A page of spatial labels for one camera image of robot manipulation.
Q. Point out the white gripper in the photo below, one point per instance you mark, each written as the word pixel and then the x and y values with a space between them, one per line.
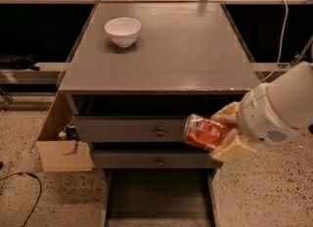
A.
pixel 260 117

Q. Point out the crushed red coke can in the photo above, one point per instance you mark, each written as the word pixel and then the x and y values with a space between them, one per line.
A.
pixel 204 133

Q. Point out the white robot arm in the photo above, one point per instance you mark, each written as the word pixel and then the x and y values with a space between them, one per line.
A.
pixel 291 96

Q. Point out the grey drawer cabinet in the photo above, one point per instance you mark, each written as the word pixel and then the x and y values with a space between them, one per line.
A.
pixel 186 60

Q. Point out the open grey bottom drawer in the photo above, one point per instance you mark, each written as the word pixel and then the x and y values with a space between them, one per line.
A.
pixel 159 198

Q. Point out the grey top drawer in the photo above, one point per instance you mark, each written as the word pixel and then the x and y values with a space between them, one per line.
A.
pixel 129 129

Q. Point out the grey middle drawer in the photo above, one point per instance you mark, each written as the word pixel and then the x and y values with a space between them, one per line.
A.
pixel 154 159

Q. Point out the white ceramic bowl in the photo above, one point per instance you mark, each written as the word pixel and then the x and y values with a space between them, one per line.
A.
pixel 123 32

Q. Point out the wooden side box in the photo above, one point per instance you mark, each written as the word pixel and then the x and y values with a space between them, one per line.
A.
pixel 57 152

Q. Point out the black object on shelf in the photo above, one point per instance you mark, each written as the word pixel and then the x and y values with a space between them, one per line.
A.
pixel 17 62

